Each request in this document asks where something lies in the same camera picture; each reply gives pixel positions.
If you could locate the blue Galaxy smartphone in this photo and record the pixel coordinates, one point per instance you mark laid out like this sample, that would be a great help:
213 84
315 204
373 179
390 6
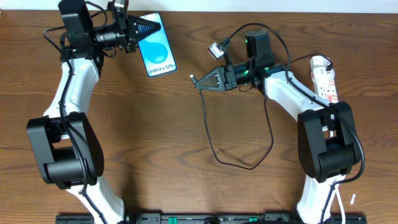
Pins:
156 51

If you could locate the white power strip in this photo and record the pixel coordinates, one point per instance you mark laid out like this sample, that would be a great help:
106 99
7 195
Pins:
325 88

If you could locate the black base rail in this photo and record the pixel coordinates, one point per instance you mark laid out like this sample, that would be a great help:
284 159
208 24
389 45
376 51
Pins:
156 218

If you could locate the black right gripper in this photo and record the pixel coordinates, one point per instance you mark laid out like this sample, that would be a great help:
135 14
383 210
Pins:
229 76

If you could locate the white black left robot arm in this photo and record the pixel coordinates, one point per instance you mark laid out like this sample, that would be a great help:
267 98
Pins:
66 149

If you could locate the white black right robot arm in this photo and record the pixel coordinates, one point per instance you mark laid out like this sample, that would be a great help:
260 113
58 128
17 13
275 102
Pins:
328 145

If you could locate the white paper tag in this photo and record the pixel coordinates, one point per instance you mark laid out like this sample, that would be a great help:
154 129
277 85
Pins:
352 199

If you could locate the white USB charger adapter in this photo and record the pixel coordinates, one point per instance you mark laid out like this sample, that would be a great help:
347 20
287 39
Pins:
321 69

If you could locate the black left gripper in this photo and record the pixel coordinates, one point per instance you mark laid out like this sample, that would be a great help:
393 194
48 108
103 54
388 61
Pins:
126 32

